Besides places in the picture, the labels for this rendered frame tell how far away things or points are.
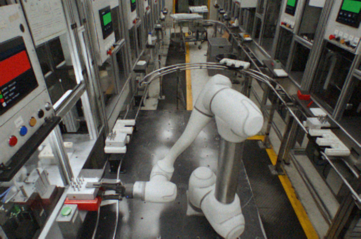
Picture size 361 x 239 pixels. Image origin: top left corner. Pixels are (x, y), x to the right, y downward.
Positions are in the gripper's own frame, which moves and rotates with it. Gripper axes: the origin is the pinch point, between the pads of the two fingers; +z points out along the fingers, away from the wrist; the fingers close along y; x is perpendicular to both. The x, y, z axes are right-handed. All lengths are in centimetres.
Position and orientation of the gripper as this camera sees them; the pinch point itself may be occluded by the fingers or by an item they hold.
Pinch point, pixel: (93, 188)
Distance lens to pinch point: 132.4
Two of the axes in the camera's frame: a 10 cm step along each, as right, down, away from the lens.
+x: -0.2, 4.9, -8.7
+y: 0.4, -8.7, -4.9
